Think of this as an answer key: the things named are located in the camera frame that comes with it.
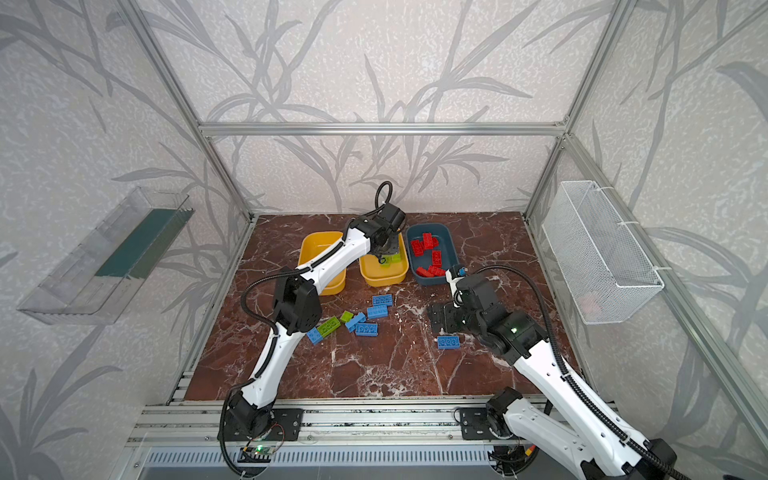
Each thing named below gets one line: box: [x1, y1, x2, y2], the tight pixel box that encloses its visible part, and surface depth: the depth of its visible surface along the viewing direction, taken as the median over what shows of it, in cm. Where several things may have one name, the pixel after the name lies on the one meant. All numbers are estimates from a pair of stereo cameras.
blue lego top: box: [372, 294, 393, 306], surface depth 97 cm
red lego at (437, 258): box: [431, 250, 443, 268], surface depth 107 cm
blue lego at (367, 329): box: [356, 323, 379, 337], surface depth 91 cm
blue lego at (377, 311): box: [367, 305, 389, 319], surface depth 94 cm
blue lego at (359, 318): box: [345, 312, 366, 333], surface depth 91 cm
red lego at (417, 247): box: [410, 239, 425, 257], surface depth 110 cm
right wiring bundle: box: [487, 439, 539, 480], surface depth 71 cm
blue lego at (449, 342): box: [437, 336, 461, 349], surface depth 88 cm
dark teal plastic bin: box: [406, 223, 459, 286], surface depth 110 cm
